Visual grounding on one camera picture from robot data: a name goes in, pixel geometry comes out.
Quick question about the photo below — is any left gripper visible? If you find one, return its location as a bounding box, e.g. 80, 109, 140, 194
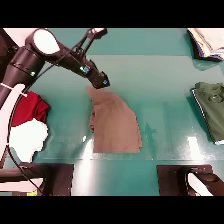
87, 67, 111, 90

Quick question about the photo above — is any brown T-shirt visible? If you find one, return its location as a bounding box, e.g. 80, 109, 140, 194
85, 85, 144, 154

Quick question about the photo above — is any red garment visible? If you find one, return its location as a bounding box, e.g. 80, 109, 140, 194
11, 91, 52, 129

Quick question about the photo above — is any white garment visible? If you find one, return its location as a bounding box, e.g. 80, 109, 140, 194
7, 117, 50, 164

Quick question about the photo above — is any pale folded garment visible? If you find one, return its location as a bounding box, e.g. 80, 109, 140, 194
186, 28, 224, 61

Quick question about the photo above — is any dark green T-shirt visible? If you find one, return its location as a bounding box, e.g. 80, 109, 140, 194
190, 81, 224, 146

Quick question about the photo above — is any black cable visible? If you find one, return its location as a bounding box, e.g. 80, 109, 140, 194
4, 34, 88, 197

